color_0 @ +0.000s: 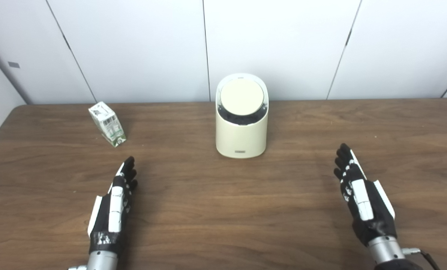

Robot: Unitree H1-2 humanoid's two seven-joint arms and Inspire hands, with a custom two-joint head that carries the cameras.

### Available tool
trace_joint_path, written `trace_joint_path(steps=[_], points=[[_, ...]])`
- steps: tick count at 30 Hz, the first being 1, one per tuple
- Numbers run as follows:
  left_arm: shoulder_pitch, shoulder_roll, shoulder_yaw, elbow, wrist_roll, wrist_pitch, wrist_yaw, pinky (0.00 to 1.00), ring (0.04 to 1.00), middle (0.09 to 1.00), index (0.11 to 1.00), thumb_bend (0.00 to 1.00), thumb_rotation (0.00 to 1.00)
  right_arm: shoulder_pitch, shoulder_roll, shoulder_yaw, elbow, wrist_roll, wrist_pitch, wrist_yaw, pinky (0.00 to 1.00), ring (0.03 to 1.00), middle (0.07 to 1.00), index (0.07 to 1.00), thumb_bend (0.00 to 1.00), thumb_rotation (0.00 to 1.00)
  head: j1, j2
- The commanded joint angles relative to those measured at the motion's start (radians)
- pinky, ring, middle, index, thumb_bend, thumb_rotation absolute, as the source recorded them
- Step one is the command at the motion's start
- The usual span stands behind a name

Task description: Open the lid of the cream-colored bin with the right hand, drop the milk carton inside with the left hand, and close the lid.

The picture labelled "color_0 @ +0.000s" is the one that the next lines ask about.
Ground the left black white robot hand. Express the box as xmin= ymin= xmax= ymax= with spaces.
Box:
xmin=87 ymin=156 xmax=138 ymax=255

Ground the cream round bin lid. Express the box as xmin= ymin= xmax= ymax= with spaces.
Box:
xmin=220 ymin=79 xmax=265 ymax=116

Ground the white green milk carton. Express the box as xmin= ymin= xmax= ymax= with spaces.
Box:
xmin=88 ymin=101 xmax=127 ymax=147

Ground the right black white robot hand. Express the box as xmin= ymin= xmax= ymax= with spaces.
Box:
xmin=333 ymin=143 xmax=396 ymax=247

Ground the cream-colored bin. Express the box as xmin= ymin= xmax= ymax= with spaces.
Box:
xmin=215 ymin=73 xmax=269 ymax=159

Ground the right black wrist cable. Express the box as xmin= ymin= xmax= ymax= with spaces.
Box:
xmin=402 ymin=247 xmax=441 ymax=270

